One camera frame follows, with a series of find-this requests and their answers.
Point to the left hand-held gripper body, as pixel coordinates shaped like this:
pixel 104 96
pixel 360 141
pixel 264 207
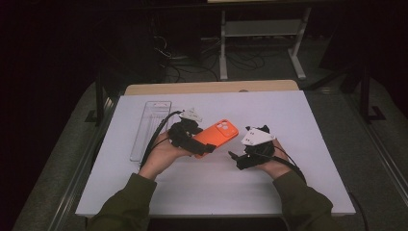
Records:
pixel 183 134

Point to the wooden table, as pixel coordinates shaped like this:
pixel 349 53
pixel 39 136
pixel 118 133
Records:
pixel 208 87

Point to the aluminium rail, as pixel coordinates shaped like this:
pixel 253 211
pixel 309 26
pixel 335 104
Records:
pixel 378 147
pixel 83 173

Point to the clear plastic packaging box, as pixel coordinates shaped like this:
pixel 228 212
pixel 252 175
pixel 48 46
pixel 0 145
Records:
pixel 150 128

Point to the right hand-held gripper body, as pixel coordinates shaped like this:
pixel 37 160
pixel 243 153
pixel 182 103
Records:
pixel 256 154

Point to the white metal desk frame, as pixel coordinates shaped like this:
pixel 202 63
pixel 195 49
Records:
pixel 223 48

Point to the orange phone case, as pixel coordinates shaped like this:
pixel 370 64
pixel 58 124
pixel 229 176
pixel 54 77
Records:
pixel 218 133

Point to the black metal stand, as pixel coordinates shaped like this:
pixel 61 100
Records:
pixel 99 99
pixel 364 96

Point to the person's right hand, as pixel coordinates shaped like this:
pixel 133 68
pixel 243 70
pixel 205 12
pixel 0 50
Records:
pixel 277 166

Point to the person's left hand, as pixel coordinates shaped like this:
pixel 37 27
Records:
pixel 160 157

